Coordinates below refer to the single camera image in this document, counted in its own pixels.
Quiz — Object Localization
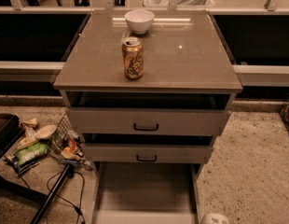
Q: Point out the gold soda can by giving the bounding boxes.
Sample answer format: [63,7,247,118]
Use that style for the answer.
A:
[122,36,144,79]

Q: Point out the yellow snack bag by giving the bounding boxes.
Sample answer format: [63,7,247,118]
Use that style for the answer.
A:
[16,137,38,150]

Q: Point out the white ceramic bowl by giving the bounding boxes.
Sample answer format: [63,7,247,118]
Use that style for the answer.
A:
[124,9,155,34]

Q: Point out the grey drawer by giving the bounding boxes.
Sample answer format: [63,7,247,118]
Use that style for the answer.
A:
[82,143,213,163]
[92,162,200,224]
[66,107,230,136]

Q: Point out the wire basket on floor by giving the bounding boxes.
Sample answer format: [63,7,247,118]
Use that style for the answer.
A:
[49,115,92,171]

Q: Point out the small white dish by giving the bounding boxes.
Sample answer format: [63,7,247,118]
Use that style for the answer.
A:
[34,125,57,139]

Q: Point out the black wire basket right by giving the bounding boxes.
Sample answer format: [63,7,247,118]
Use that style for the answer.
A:
[279,99,289,133]

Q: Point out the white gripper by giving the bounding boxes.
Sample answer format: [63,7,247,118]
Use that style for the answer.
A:
[200,213,229,224]

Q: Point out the black case on floor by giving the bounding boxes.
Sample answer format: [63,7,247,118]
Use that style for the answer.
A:
[0,114,24,159]

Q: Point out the black tripod pole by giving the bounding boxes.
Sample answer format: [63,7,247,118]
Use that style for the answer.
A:
[30,164,74,224]

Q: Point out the green snack bag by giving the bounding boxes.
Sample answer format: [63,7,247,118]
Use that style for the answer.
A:
[16,143,48,165]

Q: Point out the grey drawer cabinet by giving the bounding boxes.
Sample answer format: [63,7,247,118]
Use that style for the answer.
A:
[52,9,243,185]

